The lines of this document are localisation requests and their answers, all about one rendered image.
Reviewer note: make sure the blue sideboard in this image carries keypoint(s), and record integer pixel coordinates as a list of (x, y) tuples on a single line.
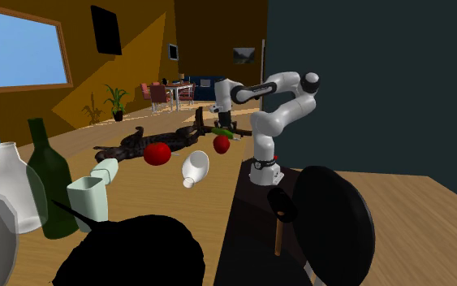
[(206, 88)]

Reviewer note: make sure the green cucumber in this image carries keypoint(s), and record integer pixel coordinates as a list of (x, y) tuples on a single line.
[(222, 132)]

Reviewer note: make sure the red dining chair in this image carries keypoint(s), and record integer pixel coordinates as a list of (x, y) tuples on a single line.
[(159, 95)]

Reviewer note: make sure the black wall panel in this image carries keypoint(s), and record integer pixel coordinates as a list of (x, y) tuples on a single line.
[(106, 31)]

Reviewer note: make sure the landscape wall picture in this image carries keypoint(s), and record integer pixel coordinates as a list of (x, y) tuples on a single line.
[(244, 55)]

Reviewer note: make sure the large red tomato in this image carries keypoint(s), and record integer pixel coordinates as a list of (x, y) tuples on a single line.
[(157, 153)]

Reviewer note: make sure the tall white vase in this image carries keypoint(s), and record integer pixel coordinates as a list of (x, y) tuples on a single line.
[(12, 186)]

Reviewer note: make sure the window with wooden frame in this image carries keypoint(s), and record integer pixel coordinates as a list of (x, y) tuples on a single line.
[(20, 49)]

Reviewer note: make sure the dark green glass bottle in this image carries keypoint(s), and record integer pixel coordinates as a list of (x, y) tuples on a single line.
[(54, 178)]

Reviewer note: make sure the small red apple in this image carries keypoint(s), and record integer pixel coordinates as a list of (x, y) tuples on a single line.
[(221, 144)]

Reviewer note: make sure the dark brown driftwood branch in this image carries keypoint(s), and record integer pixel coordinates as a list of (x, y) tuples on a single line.
[(153, 142)]

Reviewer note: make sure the large black round pan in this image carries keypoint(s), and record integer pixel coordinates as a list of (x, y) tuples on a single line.
[(333, 221)]

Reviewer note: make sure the white dining table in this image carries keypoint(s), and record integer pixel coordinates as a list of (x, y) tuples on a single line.
[(178, 90)]

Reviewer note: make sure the small white vase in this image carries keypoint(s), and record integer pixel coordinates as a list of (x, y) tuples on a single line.
[(195, 167)]

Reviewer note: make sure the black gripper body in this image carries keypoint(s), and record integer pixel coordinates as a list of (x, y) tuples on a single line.
[(225, 119)]

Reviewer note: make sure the potted green plant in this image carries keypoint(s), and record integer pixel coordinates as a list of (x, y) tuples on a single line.
[(116, 102)]

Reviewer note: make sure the small framed wall picture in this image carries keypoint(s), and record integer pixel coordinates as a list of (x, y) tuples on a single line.
[(173, 52)]

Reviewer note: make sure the dark robot stand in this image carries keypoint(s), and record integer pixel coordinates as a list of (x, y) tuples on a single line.
[(248, 229)]

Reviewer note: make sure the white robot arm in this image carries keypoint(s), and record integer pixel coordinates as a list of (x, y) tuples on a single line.
[(269, 120)]

